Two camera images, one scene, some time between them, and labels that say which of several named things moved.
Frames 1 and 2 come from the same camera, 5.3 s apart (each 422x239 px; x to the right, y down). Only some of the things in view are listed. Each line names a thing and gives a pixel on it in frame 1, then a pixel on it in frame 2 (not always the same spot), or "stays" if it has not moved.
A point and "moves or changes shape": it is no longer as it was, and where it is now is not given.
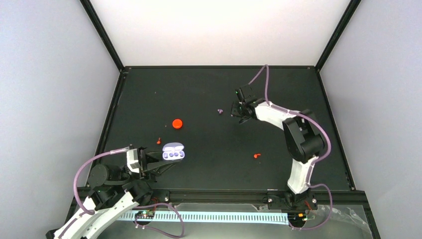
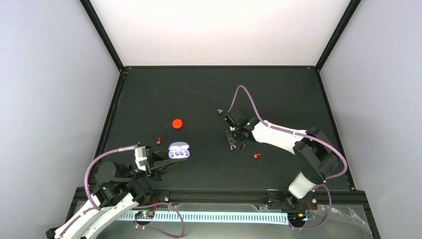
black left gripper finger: [159, 167] stays
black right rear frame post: [340, 29] stays
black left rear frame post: [102, 33] stays
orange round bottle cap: [177, 123] stays
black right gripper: [233, 111] -> [230, 140]
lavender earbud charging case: [173, 151] moves or changes shape
